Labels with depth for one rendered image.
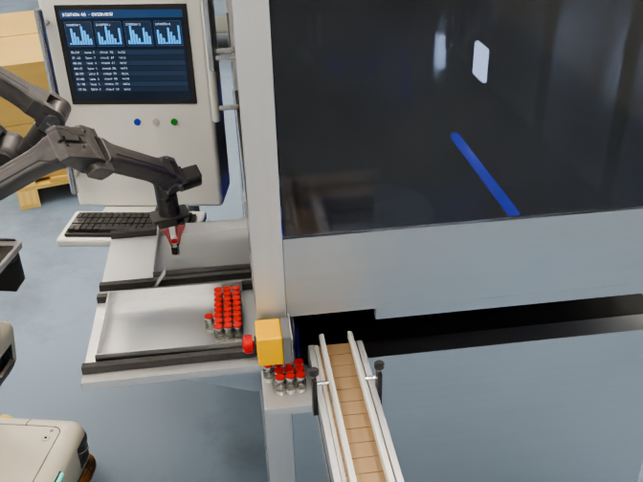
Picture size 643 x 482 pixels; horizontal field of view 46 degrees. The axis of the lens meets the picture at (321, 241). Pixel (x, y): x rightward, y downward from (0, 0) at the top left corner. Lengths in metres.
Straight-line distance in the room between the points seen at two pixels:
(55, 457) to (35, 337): 1.11
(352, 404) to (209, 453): 1.31
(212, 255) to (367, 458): 0.91
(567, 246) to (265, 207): 0.67
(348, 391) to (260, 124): 0.57
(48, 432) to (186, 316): 0.84
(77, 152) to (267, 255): 0.43
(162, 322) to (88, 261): 2.12
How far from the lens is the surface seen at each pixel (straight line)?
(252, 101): 1.44
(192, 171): 2.07
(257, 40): 1.40
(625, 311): 2.07
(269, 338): 1.59
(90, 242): 2.52
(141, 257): 2.22
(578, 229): 1.74
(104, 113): 2.56
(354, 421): 1.54
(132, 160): 1.79
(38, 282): 3.94
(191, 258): 2.17
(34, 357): 3.44
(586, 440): 2.16
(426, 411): 1.91
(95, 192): 2.70
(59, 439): 2.59
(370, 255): 1.61
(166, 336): 1.88
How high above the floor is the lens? 1.99
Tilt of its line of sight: 30 degrees down
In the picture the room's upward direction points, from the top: 1 degrees counter-clockwise
